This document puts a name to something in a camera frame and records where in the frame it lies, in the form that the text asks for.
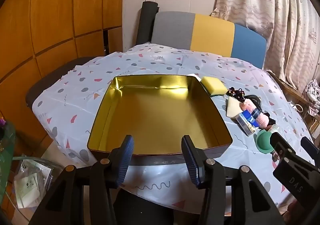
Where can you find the orange wooden wardrobe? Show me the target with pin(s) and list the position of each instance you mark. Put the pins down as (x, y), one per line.
(50, 15)

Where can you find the pile of clear plastic bags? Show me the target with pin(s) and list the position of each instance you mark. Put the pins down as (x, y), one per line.
(27, 187)

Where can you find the beige printed curtain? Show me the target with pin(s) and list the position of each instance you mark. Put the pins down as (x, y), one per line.
(275, 3)

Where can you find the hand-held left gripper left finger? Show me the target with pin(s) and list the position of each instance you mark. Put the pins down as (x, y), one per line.
(126, 156)

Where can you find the black scrunchie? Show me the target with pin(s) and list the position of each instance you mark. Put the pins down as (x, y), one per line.
(270, 120)

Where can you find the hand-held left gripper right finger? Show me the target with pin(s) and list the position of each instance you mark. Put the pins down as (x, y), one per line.
(193, 163)

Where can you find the black rolled mat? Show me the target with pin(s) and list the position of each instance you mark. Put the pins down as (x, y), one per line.
(146, 22)

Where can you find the white sponge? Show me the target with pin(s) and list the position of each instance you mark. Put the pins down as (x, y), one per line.
(194, 76)

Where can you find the yellow sponge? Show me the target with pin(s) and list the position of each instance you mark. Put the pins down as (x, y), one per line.
(213, 84)

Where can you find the patterned clothing pile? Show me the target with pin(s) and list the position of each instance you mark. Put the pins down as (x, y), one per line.
(312, 95)

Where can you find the patterned white tablecloth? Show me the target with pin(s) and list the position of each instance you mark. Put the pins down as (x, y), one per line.
(150, 65)

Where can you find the black beaded hair piece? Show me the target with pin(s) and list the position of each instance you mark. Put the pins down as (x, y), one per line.
(236, 92)

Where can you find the green glass side table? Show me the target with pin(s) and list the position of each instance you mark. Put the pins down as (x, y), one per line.
(6, 160)

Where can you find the grey yellow blue chair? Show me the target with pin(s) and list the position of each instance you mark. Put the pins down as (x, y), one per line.
(210, 32)

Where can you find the gold square tin box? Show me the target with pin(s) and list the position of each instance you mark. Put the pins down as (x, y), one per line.
(155, 115)

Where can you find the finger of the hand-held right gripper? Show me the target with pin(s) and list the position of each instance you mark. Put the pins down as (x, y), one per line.
(281, 144)
(311, 149)

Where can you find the blue white tissue packet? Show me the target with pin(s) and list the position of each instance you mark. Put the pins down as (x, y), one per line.
(246, 122)

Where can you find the beige woven scrub pad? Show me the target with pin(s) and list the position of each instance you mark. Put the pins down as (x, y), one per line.
(233, 109)

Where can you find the wooden side furniture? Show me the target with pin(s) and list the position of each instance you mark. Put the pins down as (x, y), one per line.
(287, 87)

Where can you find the pink fluffy towel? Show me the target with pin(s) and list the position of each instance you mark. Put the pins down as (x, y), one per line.
(260, 117)

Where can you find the green silicone cup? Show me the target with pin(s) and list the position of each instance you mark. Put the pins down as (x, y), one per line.
(263, 141)

